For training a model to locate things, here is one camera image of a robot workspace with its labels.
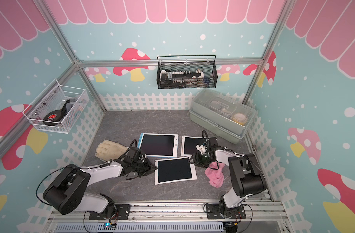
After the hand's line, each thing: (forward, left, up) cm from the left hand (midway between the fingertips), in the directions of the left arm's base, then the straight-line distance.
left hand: (156, 171), depth 87 cm
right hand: (+6, -21, +1) cm, 22 cm away
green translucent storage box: (+28, -43, +19) cm, 54 cm away
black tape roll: (+13, +47, +33) cm, 59 cm away
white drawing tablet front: (+2, -11, -2) cm, 11 cm away
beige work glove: (+14, +33, -1) cm, 36 cm away
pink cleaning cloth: (-2, -35, +2) cm, 35 cm away
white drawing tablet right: (+19, -20, -1) cm, 28 cm away
